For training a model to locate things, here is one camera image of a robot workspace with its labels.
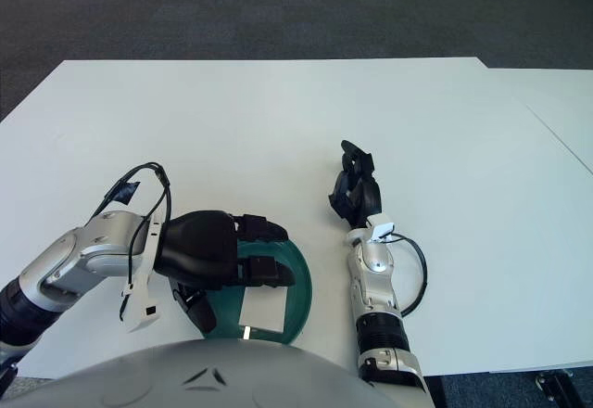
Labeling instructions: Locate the black metal table foot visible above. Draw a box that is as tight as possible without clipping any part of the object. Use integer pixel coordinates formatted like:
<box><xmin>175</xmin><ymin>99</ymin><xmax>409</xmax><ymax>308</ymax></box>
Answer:
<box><xmin>536</xmin><ymin>370</ymin><xmax>585</xmax><ymax>408</ymax></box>

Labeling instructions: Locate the grey robot torso shell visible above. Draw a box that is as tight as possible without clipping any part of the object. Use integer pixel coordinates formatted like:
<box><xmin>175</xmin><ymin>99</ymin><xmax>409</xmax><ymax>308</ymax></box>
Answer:
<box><xmin>13</xmin><ymin>338</ymin><xmax>372</xmax><ymax>408</ymax></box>

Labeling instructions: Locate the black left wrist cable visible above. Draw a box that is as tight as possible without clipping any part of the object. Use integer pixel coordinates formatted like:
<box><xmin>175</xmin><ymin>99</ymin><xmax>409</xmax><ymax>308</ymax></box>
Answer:
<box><xmin>90</xmin><ymin>161</ymin><xmax>175</xmax><ymax>293</ymax></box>

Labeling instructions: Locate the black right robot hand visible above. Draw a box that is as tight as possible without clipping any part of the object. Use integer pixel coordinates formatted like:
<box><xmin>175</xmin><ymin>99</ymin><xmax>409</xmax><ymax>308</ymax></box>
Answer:
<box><xmin>327</xmin><ymin>140</ymin><xmax>384</xmax><ymax>231</ymax></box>

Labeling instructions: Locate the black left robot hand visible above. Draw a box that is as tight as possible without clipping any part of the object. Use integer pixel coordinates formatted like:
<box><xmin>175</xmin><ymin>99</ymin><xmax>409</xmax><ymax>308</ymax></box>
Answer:
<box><xmin>152</xmin><ymin>210</ymin><xmax>297</xmax><ymax>335</ymax></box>

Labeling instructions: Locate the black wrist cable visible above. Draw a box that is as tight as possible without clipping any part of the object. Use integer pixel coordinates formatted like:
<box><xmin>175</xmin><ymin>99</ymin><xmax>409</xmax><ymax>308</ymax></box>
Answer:
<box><xmin>386</xmin><ymin>234</ymin><xmax>427</xmax><ymax>319</ymax></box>
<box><xmin>90</xmin><ymin>161</ymin><xmax>175</xmax><ymax>293</ymax></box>

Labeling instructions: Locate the teal green round plate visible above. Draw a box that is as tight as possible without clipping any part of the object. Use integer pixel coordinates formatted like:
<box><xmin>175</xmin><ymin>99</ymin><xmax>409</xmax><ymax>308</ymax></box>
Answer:
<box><xmin>201</xmin><ymin>236</ymin><xmax>314</xmax><ymax>347</ymax></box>

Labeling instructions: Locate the white charger block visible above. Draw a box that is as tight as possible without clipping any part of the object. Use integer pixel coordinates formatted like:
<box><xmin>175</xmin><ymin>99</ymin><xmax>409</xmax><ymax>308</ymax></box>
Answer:
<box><xmin>238</xmin><ymin>287</ymin><xmax>287</xmax><ymax>340</ymax></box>

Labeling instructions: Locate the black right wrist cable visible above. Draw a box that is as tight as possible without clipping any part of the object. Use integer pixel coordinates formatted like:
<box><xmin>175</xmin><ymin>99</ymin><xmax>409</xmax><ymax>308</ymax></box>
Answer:
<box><xmin>386</xmin><ymin>234</ymin><xmax>427</xmax><ymax>319</ymax></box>

